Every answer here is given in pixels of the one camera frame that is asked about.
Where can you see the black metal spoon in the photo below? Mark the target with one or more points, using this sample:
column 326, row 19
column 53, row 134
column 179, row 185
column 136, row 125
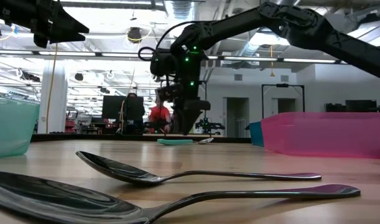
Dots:
column 53, row 202
column 121, row 171

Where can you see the large silver air duct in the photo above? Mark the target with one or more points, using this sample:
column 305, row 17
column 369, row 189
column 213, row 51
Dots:
column 252, row 46

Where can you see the black station frame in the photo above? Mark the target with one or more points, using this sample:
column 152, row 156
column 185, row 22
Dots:
column 283, row 85

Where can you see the black background monitor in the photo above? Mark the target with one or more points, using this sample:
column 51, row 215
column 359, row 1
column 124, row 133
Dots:
column 360, row 105
column 334, row 108

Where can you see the white building column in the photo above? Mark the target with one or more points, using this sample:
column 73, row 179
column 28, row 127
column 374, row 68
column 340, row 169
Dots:
column 60, row 99

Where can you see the ribbed silver air duct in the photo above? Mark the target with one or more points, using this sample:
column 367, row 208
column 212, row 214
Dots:
column 182, row 9

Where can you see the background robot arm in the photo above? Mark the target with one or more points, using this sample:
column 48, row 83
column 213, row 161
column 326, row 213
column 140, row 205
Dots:
column 213, row 126

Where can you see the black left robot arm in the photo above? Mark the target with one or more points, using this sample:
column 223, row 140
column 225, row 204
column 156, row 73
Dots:
column 9, row 12

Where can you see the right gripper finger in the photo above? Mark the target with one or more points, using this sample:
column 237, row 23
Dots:
column 189, row 115

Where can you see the person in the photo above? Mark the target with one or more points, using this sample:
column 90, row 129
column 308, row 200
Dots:
column 160, row 115
column 137, row 124

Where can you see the blue plastic tray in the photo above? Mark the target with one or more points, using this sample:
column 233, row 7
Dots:
column 256, row 133

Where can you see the red plastic tray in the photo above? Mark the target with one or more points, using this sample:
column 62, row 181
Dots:
column 326, row 133

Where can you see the teal plastic tray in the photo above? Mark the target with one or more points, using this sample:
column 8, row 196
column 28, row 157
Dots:
column 9, row 130

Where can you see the black computer monitor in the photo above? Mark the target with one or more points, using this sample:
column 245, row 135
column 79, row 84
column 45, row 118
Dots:
column 115, row 107

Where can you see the black round ceiling device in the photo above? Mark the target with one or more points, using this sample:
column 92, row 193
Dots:
column 79, row 76

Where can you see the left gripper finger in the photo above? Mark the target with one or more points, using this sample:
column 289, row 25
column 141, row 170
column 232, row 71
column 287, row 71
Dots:
column 65, row 38
column 65, row 23

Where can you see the grey wall vent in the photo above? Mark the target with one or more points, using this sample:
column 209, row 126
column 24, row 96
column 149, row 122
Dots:
column 238, row 77
column 284, row 78

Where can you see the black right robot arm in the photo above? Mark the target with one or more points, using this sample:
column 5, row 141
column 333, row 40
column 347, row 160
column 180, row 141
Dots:
column 301, row 25

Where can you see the red tool cart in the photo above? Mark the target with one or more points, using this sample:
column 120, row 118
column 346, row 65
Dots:
column 70, row 124

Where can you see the ceiling light strip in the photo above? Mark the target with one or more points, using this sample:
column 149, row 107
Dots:
column 213, row 57
column 127, row 55
column 68, row 53
column 9, row 52
column 309, row 60
column 250, row 58

